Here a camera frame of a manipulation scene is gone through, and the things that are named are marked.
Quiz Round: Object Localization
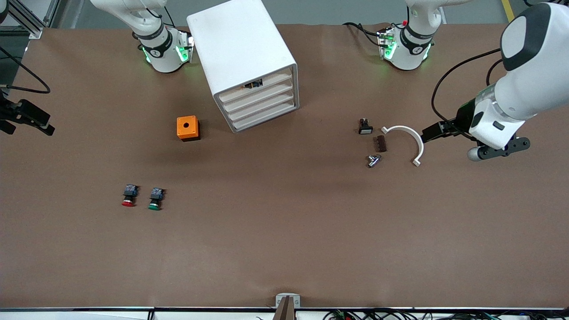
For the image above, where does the white cabinet drawer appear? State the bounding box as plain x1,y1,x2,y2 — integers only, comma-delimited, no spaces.
230,100,297,131
218,70,294,104
221,80,295,112
226,90,296,121

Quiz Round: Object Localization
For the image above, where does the red push button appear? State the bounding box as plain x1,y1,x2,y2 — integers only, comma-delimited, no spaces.
121,184,140,208

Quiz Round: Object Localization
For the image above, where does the green push button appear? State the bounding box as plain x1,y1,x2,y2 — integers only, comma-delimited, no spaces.
148,188,166,211

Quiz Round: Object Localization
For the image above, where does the white drawer cabinet housing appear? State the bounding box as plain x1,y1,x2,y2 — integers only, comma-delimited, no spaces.
187,0,301,134

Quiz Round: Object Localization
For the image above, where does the brown table cover sheet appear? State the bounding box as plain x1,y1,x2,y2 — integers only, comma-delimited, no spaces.
0,22,569,309

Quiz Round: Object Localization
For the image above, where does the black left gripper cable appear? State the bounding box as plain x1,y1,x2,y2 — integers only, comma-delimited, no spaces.
430,48,505,127

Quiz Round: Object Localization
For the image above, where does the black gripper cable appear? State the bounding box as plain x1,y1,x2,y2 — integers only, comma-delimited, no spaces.
0,46,51,94
430,48,505,127

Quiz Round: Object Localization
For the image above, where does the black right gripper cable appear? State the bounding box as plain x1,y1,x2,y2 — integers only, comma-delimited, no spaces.
0,46,51,94

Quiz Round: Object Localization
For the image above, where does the white curved plastic bracket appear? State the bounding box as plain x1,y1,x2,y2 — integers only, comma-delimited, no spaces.
381,125,425,168

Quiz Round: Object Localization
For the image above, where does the aluminium frame profile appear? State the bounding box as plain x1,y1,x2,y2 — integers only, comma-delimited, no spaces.
0,0,59,40

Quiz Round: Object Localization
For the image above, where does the black arm base cable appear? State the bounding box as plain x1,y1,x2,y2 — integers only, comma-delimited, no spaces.
343,22,385,48

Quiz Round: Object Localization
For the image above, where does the orange button enclosure box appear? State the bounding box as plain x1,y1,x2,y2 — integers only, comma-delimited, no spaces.
176,116,201,142

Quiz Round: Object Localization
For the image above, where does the black cable bundle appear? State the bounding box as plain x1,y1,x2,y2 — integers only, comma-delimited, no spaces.
322,308,569,320

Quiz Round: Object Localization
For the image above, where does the grey metal bracket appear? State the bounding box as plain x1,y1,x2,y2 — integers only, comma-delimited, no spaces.
275,293,301,320

